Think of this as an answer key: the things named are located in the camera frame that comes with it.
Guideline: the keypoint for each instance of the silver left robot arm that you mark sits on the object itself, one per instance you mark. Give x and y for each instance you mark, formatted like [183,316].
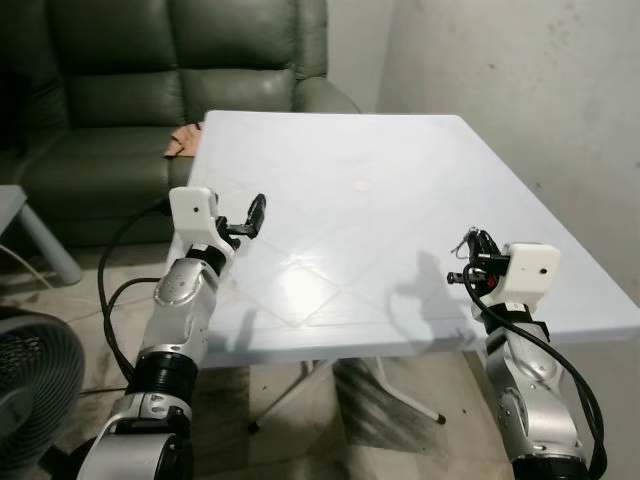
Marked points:
[180,300]

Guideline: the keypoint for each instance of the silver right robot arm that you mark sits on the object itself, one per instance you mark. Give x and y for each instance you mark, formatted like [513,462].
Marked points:
[530,390]

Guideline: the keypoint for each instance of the crumpled brown cloth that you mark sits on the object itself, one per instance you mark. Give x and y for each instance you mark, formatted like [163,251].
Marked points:
[183,140]

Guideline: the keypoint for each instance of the white plastic folding table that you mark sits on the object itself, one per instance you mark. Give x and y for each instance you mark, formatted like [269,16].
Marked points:
[400,170]

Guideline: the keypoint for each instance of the dark green leather sofa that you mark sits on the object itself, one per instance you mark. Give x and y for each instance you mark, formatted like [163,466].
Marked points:
[110,90]

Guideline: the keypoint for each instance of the small grey side table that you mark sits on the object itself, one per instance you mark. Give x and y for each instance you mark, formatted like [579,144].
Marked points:
[30,225]

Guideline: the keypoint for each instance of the black round floor fan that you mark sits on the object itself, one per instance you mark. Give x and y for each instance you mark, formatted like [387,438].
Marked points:
[35,390]

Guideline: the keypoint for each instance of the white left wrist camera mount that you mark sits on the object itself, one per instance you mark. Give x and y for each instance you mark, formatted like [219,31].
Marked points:
[193,212]

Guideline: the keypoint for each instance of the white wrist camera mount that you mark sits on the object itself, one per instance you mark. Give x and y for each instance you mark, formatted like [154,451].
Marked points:
[193,212]
[530,272]

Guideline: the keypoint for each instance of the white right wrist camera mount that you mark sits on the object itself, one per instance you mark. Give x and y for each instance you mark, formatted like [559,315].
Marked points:
[530,272]

